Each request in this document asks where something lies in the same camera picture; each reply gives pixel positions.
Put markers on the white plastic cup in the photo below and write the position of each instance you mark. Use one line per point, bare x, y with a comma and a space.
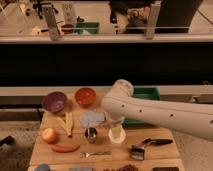
119, 140

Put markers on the black object on floor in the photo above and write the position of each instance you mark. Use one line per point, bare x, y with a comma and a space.
7, 140

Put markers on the right metal post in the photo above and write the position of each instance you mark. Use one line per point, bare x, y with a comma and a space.
152, 19

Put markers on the small metal cup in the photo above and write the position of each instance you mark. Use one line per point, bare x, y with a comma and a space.
91, 134

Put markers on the red berries cluster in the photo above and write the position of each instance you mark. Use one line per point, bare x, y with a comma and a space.
124, 168

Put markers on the blue ball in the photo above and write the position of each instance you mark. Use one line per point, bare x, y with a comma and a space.
42, 167

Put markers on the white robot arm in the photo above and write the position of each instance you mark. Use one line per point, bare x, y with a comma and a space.
189, 118

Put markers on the metal post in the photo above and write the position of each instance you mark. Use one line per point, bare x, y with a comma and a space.
51, 23
152, 19

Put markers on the purple bowl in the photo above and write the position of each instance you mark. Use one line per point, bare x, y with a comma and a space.
54, 102

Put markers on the left metal post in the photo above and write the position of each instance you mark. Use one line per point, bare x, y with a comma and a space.
51, 23

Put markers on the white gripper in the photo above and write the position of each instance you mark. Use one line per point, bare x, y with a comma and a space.
115, 122

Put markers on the dark brown block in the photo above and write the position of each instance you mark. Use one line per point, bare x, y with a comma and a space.
165, 169

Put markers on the light blue towel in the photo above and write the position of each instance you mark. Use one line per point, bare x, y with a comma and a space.
91, 119

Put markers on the red yellow apple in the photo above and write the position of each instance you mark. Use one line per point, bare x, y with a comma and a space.
49, 135

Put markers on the orange bowl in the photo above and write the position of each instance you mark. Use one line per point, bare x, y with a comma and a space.
85, 97

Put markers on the silver fork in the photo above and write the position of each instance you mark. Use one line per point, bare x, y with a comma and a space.
88, 154

